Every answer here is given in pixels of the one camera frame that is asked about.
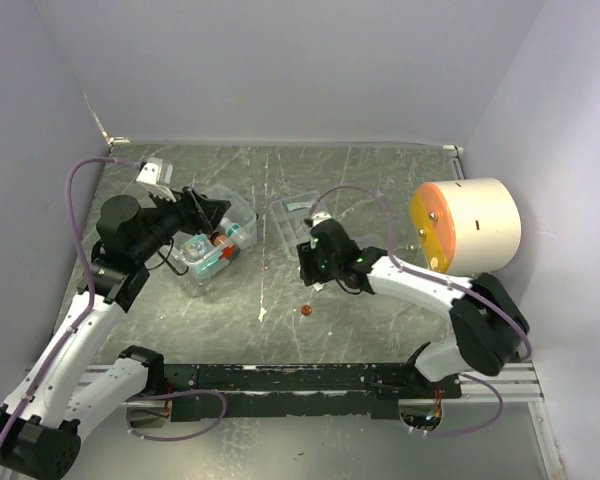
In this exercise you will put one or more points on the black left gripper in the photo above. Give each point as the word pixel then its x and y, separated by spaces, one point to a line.
pixel 194 209

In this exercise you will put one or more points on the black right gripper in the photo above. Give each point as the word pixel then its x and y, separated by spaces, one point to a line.
pixel 309 271

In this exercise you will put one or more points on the brown syrup bottle orange cap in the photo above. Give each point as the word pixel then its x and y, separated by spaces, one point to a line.
pixel 221 242

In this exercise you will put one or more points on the white plastic medicine bottle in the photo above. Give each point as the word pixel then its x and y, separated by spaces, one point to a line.
pixel 233 231

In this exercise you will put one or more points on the clear plastic medicine box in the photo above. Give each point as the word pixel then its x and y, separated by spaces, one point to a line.
pixel 240 211

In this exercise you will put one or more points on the clear bandage bag teal header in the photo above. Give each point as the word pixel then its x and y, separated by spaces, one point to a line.
pixel 206 269

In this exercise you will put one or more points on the clear divider tray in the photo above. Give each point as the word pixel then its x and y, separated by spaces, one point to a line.
pixel 290 225

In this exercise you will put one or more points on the white teal swab packet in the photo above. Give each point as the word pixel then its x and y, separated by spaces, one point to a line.
pixel 293 206

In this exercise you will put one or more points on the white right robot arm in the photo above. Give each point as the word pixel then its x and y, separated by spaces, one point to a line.
pixel 488 329

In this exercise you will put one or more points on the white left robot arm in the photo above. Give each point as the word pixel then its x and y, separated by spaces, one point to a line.
pixel 42 425

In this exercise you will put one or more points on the round pastel drawer cabinet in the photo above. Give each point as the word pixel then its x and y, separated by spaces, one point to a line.
pixel 466 227

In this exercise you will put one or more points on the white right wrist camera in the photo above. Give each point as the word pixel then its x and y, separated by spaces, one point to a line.
pixel 317 218

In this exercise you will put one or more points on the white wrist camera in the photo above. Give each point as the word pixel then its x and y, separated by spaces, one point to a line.
pixel 155 177
pixel 317 218

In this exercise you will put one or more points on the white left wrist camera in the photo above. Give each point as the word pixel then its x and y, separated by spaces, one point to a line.
pixel 155 177

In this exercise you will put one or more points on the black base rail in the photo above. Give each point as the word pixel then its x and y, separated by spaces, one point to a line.
pixel 273 405

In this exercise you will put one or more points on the aluminium frame rail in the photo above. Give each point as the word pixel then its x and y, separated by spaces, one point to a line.
pixel 385 380

